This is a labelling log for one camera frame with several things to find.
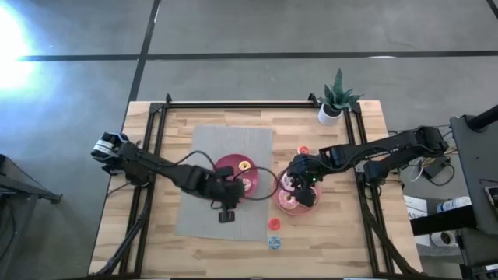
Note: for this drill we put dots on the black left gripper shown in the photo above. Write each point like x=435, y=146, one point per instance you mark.
x=227, y=188

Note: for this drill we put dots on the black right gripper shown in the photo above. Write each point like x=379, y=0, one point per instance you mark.
x=301, y=173

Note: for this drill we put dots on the white pink sprinkled donut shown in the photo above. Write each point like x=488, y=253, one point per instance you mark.
x=286, y=181

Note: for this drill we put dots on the white chocolate donut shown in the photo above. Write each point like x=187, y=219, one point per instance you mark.
x=247, y=184

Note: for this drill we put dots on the small yellow donut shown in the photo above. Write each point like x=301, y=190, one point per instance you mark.
x=244, y=166

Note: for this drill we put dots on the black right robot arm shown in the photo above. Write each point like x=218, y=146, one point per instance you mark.
x=389, y=149

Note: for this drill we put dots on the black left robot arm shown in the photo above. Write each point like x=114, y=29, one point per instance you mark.
x=155, y=167

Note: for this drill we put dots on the salmon pink round plate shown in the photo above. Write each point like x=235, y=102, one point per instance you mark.
x=295, y=210

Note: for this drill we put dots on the grey woven table mat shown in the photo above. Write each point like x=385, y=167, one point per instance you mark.
x=202, y=218

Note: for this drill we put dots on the small red donut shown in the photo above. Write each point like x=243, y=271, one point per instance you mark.
x=274, y=224

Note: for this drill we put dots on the dark red round plate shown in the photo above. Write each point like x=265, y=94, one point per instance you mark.
x=251, y=175

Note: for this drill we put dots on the small blue donut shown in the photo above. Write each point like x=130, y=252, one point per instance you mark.
x=274, y=242

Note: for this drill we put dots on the white plant pot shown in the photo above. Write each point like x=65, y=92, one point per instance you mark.
x=329, y=116

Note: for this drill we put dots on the green artificial plant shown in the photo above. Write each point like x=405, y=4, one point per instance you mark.
x=339, y=95

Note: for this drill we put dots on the white printed paper box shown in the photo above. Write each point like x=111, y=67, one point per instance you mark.
x=415, y=208

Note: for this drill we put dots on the black power adapter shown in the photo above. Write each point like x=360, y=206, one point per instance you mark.
x=435, y=169

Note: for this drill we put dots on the black shelf board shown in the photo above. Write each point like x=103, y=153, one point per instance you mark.
x=443, y=225

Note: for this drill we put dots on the white tape roll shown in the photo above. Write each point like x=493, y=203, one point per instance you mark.
x=443, y=238

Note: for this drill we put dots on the white bottle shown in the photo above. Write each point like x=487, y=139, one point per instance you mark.
x=453, y=204

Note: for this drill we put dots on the grey cart top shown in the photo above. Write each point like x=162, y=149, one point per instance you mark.
x=474, y=171

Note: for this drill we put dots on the black pole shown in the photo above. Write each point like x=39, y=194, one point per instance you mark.
x=483, y=118

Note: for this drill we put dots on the black side stand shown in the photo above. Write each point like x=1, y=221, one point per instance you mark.
x=23, y=183

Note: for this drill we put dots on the black aluminium table frame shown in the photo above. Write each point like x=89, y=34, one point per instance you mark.
x=253, y=105

